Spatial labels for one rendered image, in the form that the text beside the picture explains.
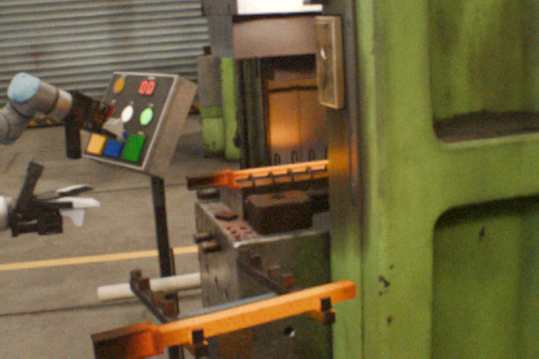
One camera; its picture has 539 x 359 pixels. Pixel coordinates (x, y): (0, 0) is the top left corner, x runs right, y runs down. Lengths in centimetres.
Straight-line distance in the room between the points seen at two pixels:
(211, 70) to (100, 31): 306
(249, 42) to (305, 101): 38
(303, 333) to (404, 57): 66
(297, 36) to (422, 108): 43
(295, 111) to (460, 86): 63
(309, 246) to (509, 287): 43
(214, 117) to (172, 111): 478
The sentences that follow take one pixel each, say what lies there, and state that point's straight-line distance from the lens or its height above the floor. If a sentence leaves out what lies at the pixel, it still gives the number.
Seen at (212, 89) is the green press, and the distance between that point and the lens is 685.
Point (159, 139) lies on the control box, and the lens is 209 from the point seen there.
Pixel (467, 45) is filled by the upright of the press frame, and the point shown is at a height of 130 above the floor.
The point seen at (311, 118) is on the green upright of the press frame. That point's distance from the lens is 198.
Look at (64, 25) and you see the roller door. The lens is 964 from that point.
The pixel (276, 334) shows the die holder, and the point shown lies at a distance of 165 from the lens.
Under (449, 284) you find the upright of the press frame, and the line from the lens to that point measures 154.
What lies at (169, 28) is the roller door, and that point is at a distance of 965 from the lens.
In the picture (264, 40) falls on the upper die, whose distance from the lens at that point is 165.
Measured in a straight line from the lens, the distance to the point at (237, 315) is 112.
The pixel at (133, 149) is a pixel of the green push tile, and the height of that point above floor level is 101.
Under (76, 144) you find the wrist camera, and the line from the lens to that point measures 202.
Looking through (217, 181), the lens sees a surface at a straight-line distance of 173.
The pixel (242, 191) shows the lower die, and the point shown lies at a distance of 168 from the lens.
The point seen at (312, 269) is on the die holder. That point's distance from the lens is 162.
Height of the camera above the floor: 139
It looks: 13 degrees down
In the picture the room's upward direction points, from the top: 3 degrees counter-clockwise
